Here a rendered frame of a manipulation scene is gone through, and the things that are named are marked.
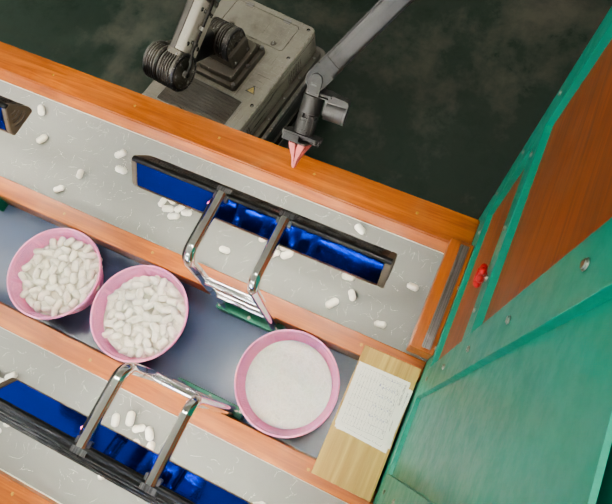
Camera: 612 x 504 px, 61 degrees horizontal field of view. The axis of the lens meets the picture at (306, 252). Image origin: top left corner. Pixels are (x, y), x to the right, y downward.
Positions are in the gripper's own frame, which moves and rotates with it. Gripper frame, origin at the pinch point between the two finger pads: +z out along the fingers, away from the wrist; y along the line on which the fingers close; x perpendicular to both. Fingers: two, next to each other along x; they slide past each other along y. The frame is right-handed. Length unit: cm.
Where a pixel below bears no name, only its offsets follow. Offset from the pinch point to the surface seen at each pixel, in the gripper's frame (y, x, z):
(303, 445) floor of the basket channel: 34, -32, 59
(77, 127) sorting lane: -71, -2, 14
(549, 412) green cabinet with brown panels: 56, -100, -17
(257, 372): 16, -29, 47
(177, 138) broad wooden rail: -38.3, 1.5, 6.2
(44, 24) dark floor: -186, 100, 7
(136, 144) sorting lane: -50, -1, 12
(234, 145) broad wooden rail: -21.0, 4.5, 2.6
